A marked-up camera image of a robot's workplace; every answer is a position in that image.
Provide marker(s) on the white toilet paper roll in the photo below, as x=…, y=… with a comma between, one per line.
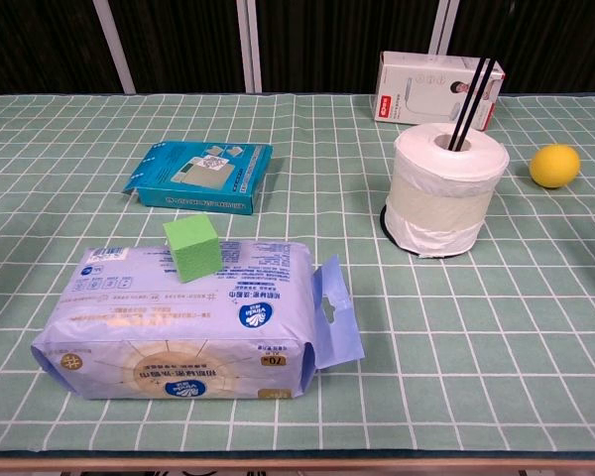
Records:
x=443, y=198

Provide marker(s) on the green grid tablecloth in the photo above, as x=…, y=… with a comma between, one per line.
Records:
x=426, y=347

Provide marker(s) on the green foam cube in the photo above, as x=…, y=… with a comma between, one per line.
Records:
x=193, y=248

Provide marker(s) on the teal flat cardboard box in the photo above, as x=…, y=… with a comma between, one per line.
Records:
x=198, y=178

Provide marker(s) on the blue wet wipes pack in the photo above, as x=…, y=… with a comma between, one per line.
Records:
x=178, y=327

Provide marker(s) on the white and red product box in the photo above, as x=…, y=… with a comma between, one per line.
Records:
x=416, y=94

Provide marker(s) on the black folding partition screen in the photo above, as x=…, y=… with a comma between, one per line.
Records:
x=178, y=44

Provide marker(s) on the yellow ball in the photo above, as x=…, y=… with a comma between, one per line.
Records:
x=554, y=166

